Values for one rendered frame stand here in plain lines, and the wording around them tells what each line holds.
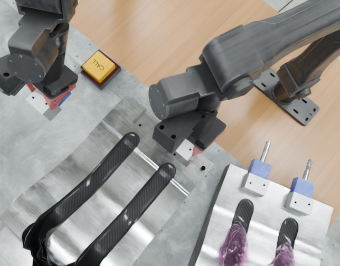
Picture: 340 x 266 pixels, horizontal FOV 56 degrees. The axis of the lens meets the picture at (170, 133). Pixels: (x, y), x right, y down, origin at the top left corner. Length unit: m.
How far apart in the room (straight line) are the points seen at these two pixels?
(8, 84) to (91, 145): 0.25
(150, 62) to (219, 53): 0.46
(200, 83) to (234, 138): 0.39
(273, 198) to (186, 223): 0.21
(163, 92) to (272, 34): 0.17
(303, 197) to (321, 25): 0.42
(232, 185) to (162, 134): 0.31
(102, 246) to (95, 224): 0.04
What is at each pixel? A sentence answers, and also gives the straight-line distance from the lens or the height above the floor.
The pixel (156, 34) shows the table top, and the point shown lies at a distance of 0.94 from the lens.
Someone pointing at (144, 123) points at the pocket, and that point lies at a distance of 0.76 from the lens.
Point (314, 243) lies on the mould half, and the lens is 0.83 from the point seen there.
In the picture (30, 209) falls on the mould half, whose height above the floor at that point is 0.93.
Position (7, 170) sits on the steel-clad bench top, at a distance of 0.88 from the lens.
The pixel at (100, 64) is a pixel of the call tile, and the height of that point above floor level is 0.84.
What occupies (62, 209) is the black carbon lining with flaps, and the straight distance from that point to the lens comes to 0.71.
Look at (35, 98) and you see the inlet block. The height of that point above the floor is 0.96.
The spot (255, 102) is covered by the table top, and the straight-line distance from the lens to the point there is 0.90.
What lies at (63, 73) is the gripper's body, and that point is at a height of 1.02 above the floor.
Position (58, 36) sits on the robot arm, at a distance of 0.58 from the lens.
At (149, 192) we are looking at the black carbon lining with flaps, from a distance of 0.72.
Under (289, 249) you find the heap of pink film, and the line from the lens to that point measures 0.79.
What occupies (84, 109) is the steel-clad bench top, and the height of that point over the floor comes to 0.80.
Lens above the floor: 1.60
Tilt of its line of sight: 75 degrees down
